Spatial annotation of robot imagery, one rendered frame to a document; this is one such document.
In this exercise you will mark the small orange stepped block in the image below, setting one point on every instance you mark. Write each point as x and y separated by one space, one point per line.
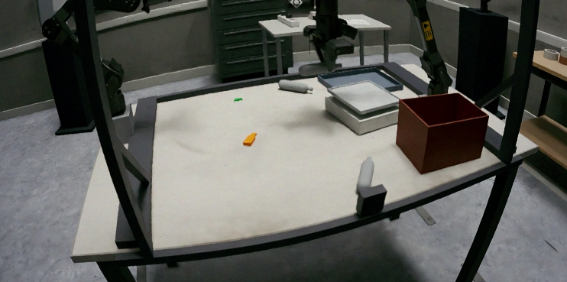
249 139

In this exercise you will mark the white digital weighing scale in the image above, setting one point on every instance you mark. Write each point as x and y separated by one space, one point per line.
362 97

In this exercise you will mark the red open box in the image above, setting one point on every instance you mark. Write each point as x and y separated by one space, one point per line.
448 141

